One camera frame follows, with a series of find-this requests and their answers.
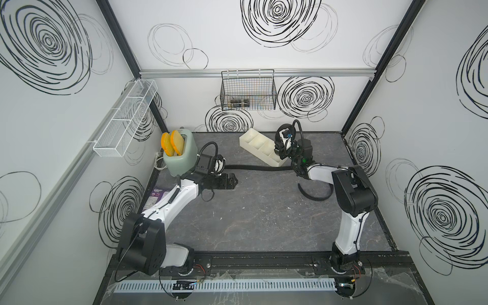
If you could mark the black wire wall basket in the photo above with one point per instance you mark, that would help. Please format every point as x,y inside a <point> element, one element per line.
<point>257,85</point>

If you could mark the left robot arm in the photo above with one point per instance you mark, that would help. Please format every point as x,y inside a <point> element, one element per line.
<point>142,244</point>

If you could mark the right toast slice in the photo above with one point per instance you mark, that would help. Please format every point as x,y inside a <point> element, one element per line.
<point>177,142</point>

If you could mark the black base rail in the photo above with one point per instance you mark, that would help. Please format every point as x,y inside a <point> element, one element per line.
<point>206,263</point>

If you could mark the cream compartment storage tray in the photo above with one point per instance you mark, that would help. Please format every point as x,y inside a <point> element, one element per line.
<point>261,147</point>

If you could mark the mint green toaster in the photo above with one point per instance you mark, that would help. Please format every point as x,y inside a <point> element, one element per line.
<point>179,165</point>

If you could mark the purple snack packet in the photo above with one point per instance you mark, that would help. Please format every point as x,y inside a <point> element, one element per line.
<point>157,194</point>

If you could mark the grey slotted cable duct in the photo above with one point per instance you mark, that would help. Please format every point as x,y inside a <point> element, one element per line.
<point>227,285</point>

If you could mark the items in wire basket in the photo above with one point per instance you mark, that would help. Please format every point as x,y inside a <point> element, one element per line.
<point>238,103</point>

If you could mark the toast slice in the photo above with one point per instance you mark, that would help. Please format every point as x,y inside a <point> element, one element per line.
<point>166,144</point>
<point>177,142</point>

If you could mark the left toast slice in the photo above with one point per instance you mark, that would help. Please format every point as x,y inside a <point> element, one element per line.
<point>166,144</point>

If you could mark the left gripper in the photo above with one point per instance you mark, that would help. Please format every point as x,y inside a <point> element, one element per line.
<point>223,185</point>

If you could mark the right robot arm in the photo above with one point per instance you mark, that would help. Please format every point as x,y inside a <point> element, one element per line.
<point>354,192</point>

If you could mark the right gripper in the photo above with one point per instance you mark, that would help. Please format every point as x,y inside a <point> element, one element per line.
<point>284,147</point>

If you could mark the white wire wall shelf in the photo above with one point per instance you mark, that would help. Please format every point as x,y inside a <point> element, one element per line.
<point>127,118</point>

